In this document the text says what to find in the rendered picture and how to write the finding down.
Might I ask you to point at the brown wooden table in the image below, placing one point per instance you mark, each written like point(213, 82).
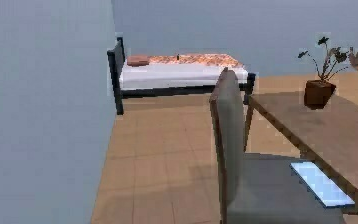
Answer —
point(333, 130)

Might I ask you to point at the house plant in brown pot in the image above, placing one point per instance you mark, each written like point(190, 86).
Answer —
point(319, 92)

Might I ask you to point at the black framed white bed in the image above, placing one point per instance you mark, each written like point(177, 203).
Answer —
point(173, 76)

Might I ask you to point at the pale blue flat tablet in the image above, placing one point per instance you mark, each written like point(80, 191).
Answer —
point(322, 184)

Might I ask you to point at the orange patterned blanket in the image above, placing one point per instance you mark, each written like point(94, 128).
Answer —
point(200, 60)

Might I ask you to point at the grey cushioned wooden chair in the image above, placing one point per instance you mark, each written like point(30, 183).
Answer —
point(253, 186)

